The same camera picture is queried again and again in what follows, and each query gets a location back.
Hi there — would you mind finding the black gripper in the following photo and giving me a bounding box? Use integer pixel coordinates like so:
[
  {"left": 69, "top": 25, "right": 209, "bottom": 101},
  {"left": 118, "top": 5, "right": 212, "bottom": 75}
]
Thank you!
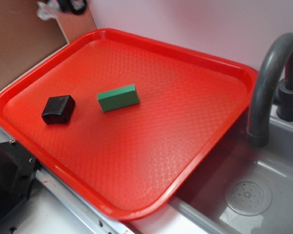
[{"left": 46, "top": 0, "right": 87, "bottom": 15}]

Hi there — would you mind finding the white paper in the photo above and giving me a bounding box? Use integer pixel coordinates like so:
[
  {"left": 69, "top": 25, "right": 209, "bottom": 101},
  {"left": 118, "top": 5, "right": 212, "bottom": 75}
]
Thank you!
[{"left": 37, "top": 0, "right": 61, "bottom": 20}]

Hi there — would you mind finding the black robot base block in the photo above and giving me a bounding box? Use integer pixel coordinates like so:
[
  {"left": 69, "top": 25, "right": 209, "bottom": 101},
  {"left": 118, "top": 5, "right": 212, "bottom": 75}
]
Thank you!
[{"left": 0, "top": 141, "right": 38, "bottom": 224}]

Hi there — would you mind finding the brown cardboard panel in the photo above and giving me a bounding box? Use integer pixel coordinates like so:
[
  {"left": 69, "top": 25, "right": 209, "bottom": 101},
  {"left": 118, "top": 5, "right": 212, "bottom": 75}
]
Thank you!
[{"left": 0, "top": 0, "right": 96, "bottom": 91}]

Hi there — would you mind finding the green rectangular block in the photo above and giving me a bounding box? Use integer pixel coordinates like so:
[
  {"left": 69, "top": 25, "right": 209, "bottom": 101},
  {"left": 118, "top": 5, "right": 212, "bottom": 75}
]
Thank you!
[{"left": 97, "top": 84, "right": 140, "bottom": 112}]

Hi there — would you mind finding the black square box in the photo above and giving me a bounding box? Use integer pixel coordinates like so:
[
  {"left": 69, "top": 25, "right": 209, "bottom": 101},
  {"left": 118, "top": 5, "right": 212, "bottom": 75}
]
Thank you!
[{"left": 41, "top": 95, "right": 76, "bottom": 125}]

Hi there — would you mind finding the red plastic tray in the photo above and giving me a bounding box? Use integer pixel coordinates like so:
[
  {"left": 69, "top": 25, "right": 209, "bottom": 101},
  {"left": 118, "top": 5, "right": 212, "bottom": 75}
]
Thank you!
[{"left": 0, "top": 29, "right": 257, "bottom": 220}]

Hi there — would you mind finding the grey curved faucet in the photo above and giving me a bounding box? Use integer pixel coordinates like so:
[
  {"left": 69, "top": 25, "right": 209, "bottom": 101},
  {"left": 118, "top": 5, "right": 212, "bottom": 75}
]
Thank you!
[{"left": 247, "top": 33, "right": 293, "bottom": 148}]

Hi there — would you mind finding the grey plastic sink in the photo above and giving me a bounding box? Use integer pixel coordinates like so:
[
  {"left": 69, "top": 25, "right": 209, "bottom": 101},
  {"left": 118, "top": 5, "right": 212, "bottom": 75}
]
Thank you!
[{"left": 169, "top": 103, "right": 293, "bottom": 234}]

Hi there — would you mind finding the round sink drain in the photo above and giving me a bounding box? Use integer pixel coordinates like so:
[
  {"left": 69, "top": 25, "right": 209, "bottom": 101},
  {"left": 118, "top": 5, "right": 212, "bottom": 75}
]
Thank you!
[{"left": 224, "top": 176, "right": 272, "bottom": 216}]

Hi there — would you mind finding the metal rail strip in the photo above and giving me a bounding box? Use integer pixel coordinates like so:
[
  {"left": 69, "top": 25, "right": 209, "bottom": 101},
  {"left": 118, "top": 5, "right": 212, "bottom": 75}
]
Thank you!
[{"left": 0, "top": 119, "right": 132, "bottom": 234}]

